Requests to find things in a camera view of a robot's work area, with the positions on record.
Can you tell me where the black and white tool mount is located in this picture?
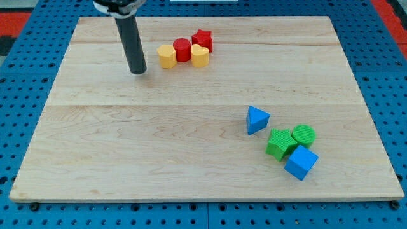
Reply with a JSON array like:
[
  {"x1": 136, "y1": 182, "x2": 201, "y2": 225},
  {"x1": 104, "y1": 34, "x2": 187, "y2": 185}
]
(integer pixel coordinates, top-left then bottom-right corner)
[{"x1": 93, "y1": 0, "x2": 146, "y2": 17}]

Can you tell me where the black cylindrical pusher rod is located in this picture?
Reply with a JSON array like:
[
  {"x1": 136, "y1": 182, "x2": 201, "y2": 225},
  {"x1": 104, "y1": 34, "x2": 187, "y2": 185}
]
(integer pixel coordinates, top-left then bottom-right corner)
[{"x1": 115, "y1": 15, "x2": 147, "y2": 74}]

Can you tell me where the yellow hexagon block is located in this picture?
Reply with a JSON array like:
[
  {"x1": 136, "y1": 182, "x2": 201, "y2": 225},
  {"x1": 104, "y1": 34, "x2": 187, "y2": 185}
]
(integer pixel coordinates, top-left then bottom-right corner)
[{"x1": 156, "y1": 45, "x2": 177, "y2": 69}]

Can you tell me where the red cylinder block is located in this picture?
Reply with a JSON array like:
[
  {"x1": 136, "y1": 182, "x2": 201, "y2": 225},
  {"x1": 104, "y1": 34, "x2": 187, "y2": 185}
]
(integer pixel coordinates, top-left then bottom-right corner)
[{"x1": 173, "y1": 38, "x2": 191, "y2": 62}]

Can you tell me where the red star block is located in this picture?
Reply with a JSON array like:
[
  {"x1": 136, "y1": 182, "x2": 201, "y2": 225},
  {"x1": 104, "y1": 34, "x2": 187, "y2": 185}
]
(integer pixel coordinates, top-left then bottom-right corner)
[{"x1": 191, "y1": 29, "x2": 213, "y2": 53}]

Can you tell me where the yellow heart block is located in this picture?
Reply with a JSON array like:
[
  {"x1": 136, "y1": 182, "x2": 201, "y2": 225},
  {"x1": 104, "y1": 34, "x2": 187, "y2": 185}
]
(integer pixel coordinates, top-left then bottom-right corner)
[{"x1": 191, "y1": 44, "x2": 209, "y2": 67}]

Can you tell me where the blue triangle block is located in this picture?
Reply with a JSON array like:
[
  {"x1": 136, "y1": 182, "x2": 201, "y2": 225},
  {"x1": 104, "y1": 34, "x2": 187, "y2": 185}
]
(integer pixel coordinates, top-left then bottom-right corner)
[{"x1": 246, "y1": 106, "x2": 270, "y2": 135}]

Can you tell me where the green star block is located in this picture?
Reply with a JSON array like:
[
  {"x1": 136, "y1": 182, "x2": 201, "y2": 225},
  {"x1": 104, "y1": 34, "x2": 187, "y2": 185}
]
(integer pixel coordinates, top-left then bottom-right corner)
[{"x1": 265, "y1": 128, "x2": 298, "y2": 161}]

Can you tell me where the green cylinder block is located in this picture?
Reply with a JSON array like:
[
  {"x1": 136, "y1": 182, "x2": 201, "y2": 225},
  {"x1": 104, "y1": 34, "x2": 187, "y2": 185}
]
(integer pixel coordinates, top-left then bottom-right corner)
[{"x1": 291, "y1": 124, "x2": 317, "y2": 148}]

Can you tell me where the blue cube block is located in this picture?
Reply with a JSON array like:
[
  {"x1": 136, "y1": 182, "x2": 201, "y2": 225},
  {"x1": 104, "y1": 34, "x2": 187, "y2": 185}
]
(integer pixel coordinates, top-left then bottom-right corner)
[{"x1": 284, "y1": 145, "x2": 319, "y2": 181}]

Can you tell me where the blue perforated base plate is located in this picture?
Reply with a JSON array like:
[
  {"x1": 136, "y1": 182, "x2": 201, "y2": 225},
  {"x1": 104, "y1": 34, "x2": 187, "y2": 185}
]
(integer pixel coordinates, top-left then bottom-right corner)
[{"x1": 1, "y1": 0, "x2": 406, "y2": 228}]

